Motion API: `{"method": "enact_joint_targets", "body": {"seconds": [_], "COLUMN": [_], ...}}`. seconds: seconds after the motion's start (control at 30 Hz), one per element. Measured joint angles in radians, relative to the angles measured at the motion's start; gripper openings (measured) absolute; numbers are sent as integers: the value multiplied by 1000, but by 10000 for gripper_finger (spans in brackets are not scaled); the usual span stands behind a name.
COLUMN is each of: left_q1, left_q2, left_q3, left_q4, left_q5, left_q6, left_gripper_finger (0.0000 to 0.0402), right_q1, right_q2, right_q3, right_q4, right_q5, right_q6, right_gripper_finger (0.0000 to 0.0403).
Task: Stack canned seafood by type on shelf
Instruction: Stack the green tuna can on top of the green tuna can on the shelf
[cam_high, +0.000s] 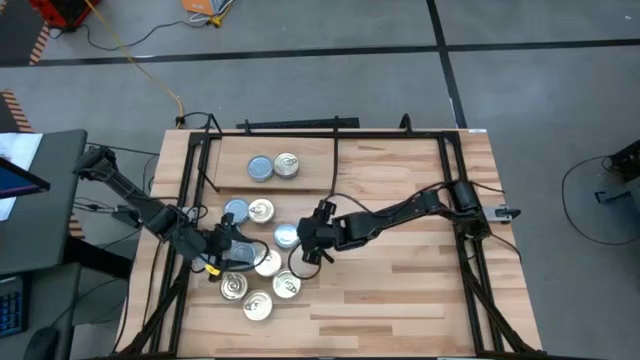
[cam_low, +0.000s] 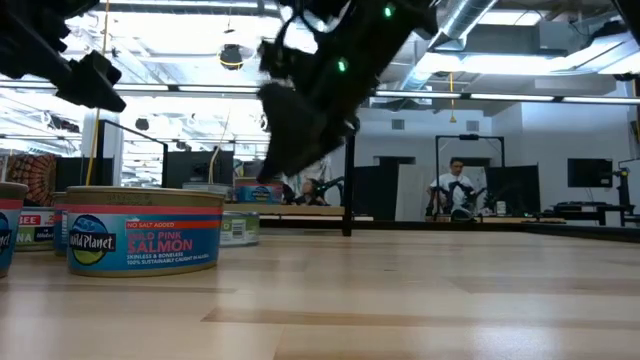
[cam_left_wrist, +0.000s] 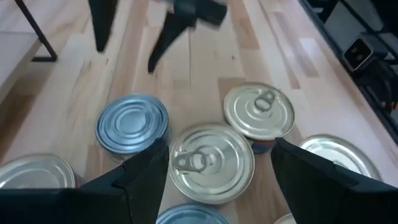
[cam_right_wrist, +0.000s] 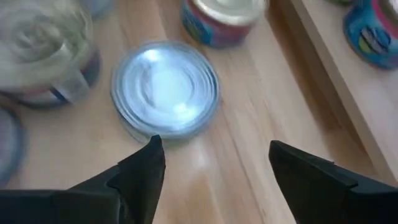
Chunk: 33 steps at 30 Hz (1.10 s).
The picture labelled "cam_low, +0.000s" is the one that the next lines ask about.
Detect wooden shelf board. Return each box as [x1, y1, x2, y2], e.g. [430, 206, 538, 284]
[222, 202, 375, 223]

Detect black background desk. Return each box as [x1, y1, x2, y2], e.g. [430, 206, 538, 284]
[542, 201, 640, 227]

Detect black background stand frame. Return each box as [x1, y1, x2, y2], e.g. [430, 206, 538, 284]
[433, 133, 506, 217]

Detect thick yellow cable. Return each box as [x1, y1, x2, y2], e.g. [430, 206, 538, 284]
[83, 0, 110, 188]

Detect black background robot arms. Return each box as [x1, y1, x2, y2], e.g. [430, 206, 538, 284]
[421, 178, 489, 222]

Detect black partition panel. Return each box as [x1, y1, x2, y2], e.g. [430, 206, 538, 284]
[484, 164, 542, 217]
[352, 155, 401, 222]

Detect black metal shelf frame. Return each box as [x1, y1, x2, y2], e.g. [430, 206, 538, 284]
[95, 118, 359, 238]

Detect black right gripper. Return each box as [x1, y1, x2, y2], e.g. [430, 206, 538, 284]
[256, 18, 402, 183]

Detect person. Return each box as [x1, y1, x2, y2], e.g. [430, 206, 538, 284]
[298, 178, 329, 207]
[427, 156, 476, 219]

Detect Wild Planet pink salmon can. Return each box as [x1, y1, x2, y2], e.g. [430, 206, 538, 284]
[52, 191, 69, 257]
[0, 181, 30, 280]
[65, 185, 226, 279]
[233, 180, 285, 205]

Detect black camera tripod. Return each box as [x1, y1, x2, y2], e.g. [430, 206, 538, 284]
[613, 158, 640, 226]

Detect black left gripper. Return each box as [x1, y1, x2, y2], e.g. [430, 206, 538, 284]
[0, 0, 128, 114]

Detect thin yellow cord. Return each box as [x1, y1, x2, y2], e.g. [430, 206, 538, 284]
[208, 107, 232, 185]

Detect patterned red tapestry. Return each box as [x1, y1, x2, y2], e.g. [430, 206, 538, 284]
[3, 152, 59, 209]

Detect yellow pendant lamp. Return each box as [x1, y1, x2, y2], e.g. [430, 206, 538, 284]
[448, 72, 458, 124]

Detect black wall monitor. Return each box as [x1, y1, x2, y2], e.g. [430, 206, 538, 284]
[567, 157, 614, 189]

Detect Bumble Bee light tuna can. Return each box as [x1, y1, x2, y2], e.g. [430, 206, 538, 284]
[181, 181, 235, 204]
[14, 205, 56, 253]
[219, 210, 261, 248]

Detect black ceiling dome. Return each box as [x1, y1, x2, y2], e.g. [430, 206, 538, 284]
[218, 43, 245, 71]

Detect long strip light bar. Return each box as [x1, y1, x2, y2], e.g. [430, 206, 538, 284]
[0, 78, 640, 106]

